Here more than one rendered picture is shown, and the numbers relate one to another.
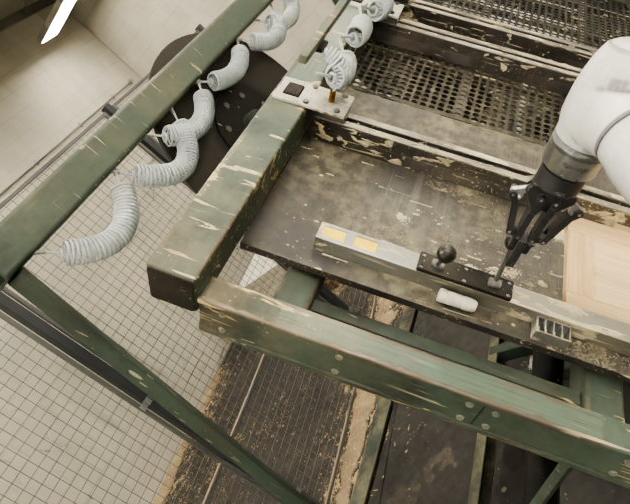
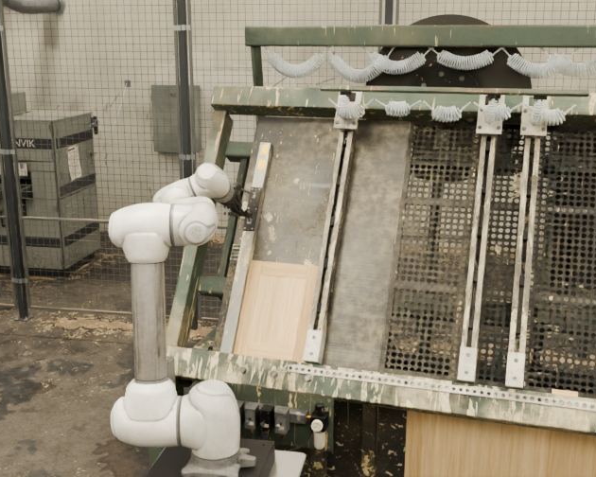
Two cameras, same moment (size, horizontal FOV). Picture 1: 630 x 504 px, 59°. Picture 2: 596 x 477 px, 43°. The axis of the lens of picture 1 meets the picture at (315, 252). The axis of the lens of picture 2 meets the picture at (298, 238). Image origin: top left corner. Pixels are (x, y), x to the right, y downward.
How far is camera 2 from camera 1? 3.09 m
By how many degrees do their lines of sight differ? 58
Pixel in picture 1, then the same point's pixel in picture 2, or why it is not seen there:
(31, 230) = (269, 38)
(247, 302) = (216, 127)
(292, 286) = (247, 146)
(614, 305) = (258, 284)
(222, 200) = (254, 97)
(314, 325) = (210, 153)
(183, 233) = (232, 91)
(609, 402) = (217, 286)
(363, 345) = not seen: hidden behind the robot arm
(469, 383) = not seen: hidden behind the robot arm
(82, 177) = (308, 38)
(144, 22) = not seen: outside the picture
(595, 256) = (291, 278)
